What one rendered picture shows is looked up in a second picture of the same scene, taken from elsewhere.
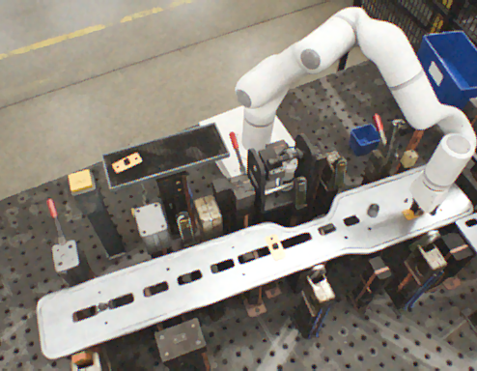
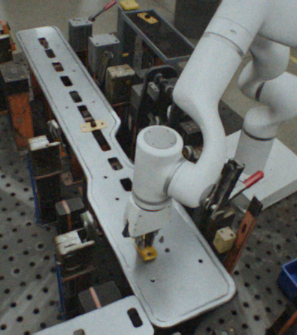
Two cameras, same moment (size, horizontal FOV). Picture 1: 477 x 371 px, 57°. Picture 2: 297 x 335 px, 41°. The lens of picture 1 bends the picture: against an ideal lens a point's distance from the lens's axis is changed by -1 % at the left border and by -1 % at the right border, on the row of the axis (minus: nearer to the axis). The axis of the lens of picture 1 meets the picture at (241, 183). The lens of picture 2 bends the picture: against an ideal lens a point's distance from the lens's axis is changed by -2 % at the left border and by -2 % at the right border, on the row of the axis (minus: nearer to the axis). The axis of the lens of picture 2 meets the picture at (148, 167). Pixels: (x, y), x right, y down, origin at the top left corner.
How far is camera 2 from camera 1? 132 cm
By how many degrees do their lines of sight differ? 49
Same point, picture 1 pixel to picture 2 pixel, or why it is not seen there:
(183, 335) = (15, 72)
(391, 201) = not seen: hidden behind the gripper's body
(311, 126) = not seen: outside the picture
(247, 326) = not seen: hidden behind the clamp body
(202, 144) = (174, 48)
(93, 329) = (31, 44)
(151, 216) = (105, 39)
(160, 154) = (159, 31)
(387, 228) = (119, 215)
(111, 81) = not seen: outside the picture
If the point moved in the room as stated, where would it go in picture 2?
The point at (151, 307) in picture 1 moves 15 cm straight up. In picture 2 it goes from (43, 64) to (40, 28)
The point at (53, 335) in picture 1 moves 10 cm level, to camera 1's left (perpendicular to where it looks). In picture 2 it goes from (29, 32) to (32, 22)
